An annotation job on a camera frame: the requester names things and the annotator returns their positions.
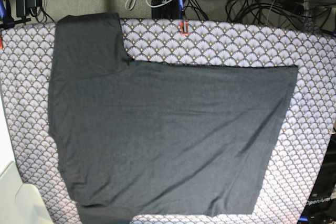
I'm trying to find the dark grey T-shirt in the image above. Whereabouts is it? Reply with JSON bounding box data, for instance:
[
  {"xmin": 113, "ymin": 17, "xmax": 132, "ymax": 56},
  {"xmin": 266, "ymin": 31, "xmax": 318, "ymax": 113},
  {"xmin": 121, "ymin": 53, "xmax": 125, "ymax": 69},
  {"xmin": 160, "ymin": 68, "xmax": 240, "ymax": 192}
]
[{"xmin": 48, "ymin": 14, "xmax": 298, "ymax": 223}]

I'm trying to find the red table clamp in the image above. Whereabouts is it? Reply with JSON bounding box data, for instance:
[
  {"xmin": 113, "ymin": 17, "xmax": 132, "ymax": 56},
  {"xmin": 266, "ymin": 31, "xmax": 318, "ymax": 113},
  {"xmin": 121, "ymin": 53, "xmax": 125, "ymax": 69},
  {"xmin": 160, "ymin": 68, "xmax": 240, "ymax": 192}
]
[{"xmin": 180, "ymin": 19, "xmax": 189, "ymax": 35}]

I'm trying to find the fan-patterned tablecloth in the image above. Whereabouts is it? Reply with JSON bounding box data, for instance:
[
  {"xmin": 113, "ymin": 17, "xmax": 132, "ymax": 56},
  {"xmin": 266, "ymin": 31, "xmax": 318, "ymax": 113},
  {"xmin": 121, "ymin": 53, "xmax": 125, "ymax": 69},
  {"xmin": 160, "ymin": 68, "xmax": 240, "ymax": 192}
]
[{"xmin": 1, "ymin": 19, "xmax": 335, "ymax": 223}]

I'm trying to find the white plastic bin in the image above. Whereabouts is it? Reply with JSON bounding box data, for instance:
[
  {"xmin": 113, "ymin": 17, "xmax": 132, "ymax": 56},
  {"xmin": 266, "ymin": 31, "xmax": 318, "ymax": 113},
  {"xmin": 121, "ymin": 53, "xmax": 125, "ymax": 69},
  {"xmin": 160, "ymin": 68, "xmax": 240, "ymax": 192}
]
[{"xmin": 1, "ymin": 162, "xmax": 53, "ymax": 223}]

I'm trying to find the black OpenArm box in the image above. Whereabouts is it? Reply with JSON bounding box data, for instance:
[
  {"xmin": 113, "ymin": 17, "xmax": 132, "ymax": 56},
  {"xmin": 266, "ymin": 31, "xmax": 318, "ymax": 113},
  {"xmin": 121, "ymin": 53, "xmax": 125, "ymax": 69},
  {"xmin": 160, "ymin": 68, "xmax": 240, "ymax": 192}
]
[{"xmin": 298, "ymin": 133, "xmax": 335, "ymax": 223}]

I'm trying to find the blue clamp handle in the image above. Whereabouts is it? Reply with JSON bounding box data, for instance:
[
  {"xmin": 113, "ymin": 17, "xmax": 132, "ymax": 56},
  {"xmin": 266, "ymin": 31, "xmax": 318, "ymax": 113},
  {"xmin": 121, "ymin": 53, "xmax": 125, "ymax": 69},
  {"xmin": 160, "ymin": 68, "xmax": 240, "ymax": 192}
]
[{"xmin": 1, "ymin": 0, "xmax": 15, "ymax": 29}]

